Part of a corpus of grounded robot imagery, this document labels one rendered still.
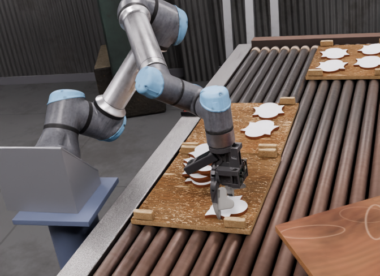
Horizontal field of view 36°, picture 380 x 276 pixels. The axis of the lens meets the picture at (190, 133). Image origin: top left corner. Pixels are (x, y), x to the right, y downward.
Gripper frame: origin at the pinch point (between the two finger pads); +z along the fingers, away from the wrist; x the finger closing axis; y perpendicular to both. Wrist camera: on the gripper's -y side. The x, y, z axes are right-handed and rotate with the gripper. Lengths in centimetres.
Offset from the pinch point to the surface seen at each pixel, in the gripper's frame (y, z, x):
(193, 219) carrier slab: -6.5, 0.6, -7.1
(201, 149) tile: -14.7, -6.4, 20.6
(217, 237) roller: 2.0, 2.7, -10.6
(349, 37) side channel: 8, -1, 151
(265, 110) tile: -8, -1, 64
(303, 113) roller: 5, 3, 70
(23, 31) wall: -332, 35, 306
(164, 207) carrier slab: -17.3, 0.4, -3.4
